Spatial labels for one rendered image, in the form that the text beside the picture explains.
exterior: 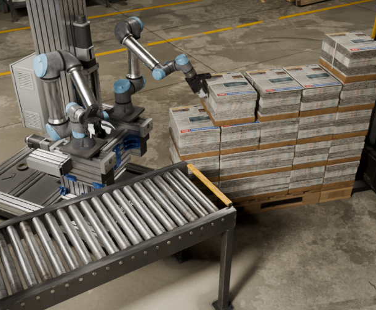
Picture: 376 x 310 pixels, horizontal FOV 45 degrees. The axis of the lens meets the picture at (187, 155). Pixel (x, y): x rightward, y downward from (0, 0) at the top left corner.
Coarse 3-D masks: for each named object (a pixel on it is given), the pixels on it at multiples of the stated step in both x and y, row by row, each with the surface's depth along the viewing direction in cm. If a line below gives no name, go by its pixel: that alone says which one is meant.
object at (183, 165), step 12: (168, 168) 272; (180, 168) 274; (132, 180) 262; (144, 180) 264; (96, 192) 253; (108, 192) 254; (60, 204) 244; (24, 216) 236; (36, 216) 236; (84, 216) 253; (0, 228) 229; (48, 228) 244
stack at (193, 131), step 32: (192, 128) 306; (224, 128) 307; (256, 128) 314; (288, 128) 321; (320, 128) 328; (192, 160) 315; (224, 160) 322; (256, 160) 329; (288, 160) 337; (320, 160) 344; (224, 192) 340; (256, 192) 347; (320, 192) 363
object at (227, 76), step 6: (228, 72) 327; (234, 72) 327; (210, 78) 318; (216, 78) 318; (222, 78) 318; (228, 78) 318; (234, 78) 318; (240, 78) 318; (204, 84) 321; (204, 96) 322; (204, 102) 326
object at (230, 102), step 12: (240, 84) 310; (216, 96) 295; (228, 96) 296; (240, 96) 298; (252, 96) 300; (216, 108) 299; (228, 108) 302; (240, 108) 304; (252, 108) 306; (216, 120) 304
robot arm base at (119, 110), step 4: (116, 104) 320; (120, 104) 318; (124, 104) 319; (128, 104) 320; (116, 108) 321; (120, 108) 320; (124, 108) 320; (128, 108) 321; (132, 108) 324; (116, 112) 322; (120, 112) 320; (124, 112) 321; (128, 112) 322; (132, 112) 324
